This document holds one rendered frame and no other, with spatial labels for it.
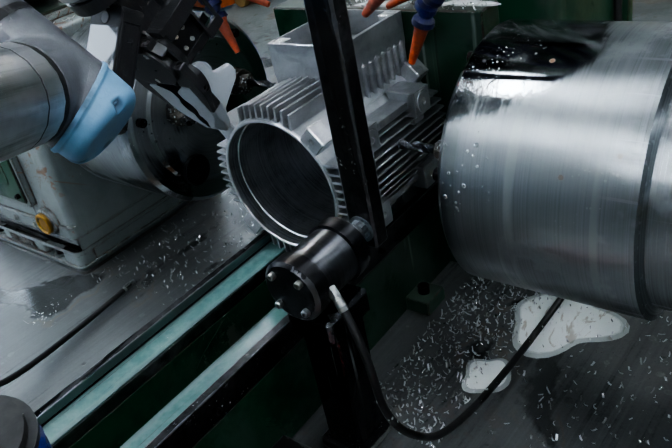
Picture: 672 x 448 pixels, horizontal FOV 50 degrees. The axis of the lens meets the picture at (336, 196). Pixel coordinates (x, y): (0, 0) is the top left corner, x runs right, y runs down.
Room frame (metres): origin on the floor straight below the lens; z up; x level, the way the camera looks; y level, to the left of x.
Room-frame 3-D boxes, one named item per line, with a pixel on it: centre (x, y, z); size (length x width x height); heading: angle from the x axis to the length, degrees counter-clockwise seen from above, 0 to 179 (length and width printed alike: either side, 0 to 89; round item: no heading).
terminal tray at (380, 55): (0.79, -0.04, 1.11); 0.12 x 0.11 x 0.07; 137
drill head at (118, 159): (1.01, 0.25, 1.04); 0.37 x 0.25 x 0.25; 47
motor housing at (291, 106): (0.76, -0.01, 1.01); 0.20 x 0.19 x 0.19; 137
